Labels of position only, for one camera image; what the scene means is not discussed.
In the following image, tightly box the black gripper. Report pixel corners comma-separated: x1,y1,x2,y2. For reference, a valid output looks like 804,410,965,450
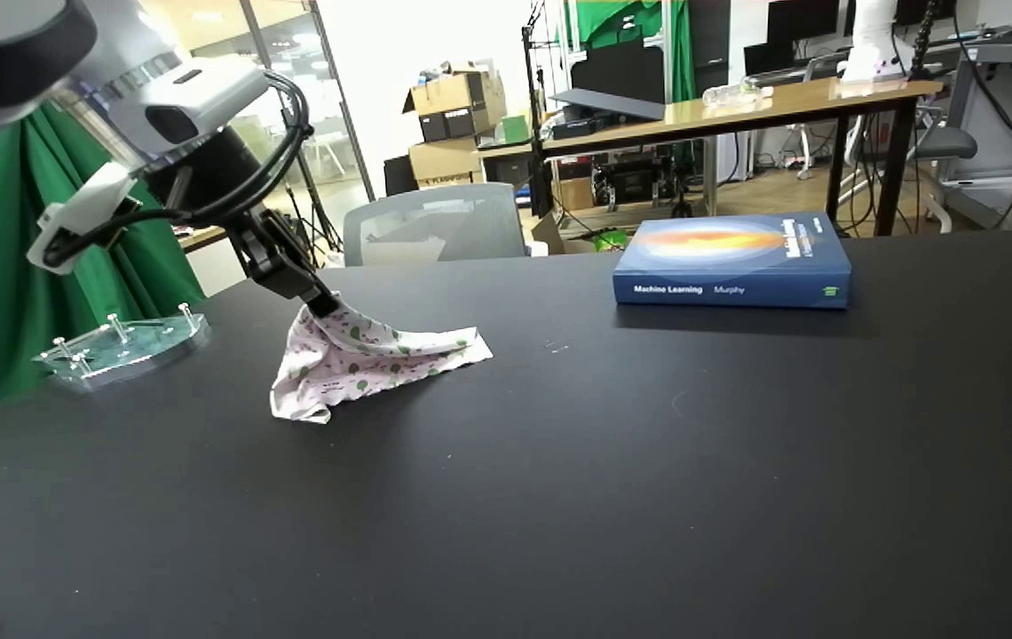
147,126,346,322

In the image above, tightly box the white cloth with green leaves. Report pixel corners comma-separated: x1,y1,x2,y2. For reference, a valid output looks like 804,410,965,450
266,301,496,431

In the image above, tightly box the clear acrylic plate with screws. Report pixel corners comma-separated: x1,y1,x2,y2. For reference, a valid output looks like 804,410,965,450
32,301,208,391

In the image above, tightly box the small cardboard box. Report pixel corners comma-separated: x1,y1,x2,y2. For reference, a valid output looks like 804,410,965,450
405,134,490,191

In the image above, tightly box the large cardboard box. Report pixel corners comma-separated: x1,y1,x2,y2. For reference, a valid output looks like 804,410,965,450
402,68,512,120

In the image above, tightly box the green curtain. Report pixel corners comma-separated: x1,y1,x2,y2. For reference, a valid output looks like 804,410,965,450
0,100,208,434

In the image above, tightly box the green screen backdrop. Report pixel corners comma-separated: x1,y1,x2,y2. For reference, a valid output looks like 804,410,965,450
572,0,698,108

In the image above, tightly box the blue hardcover book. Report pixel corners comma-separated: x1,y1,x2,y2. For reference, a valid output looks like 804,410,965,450
609,211,860,316

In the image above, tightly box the wooden desk with black legs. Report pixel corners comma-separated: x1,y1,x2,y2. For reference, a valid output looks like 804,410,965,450
475,76,949,243

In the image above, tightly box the black computer monitor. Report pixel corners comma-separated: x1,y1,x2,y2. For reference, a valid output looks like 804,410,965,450
742,0,855,77

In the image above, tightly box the grey office chair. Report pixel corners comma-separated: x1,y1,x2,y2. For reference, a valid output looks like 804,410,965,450
913,120,985,236

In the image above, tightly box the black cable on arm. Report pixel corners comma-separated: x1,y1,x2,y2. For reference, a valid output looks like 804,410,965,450
51,68,315,266

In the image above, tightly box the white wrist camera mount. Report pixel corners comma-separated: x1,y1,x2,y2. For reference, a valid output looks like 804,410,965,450
26,159,138,277

